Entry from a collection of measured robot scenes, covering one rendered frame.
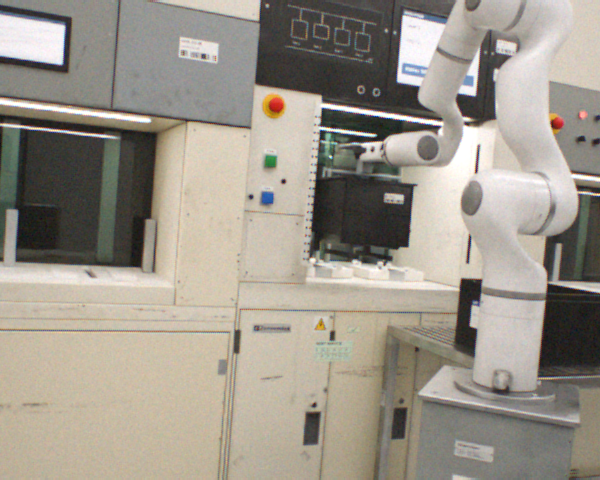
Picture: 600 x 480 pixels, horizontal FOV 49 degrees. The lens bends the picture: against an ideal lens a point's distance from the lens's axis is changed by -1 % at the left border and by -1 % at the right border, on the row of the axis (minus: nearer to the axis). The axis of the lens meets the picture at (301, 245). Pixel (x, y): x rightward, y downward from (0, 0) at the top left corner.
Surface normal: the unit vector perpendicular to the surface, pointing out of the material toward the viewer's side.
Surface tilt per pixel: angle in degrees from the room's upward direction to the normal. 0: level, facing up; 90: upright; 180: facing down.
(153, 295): 90
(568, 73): 90
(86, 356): 90
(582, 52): 90
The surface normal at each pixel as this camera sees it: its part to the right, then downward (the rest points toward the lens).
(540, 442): -0.37, 0.02
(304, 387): 0.39, 0.08
